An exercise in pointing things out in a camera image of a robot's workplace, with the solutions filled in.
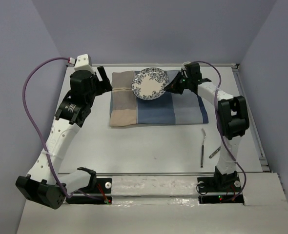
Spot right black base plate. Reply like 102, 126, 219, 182
196, 176, 245, 204

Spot blue floral ceramic plate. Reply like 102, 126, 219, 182
131, 67, 169, 100

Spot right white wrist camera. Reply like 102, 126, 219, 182
181, 61, 190, 78

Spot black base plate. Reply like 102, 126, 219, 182
65, 177, 112, 205
196, 176, 245, 204

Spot silver table knife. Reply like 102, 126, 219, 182
208, 147, 221, 158

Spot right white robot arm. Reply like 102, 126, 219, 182
164, 61, 249, 196

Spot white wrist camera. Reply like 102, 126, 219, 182
181, 61, 190, 78
68, 54, 94, 73

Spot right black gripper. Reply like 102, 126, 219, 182
163, 71, 191, 95

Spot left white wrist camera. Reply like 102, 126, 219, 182
68, 54, 94, 73

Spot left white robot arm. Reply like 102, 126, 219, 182
16, 66, 112, 209

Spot silver fork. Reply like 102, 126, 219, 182
200, 128, 206, 168

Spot blue beige checked cloth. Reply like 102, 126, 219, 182
109, 71, 209, 127

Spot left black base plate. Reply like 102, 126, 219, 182
65, 177, 112, 205

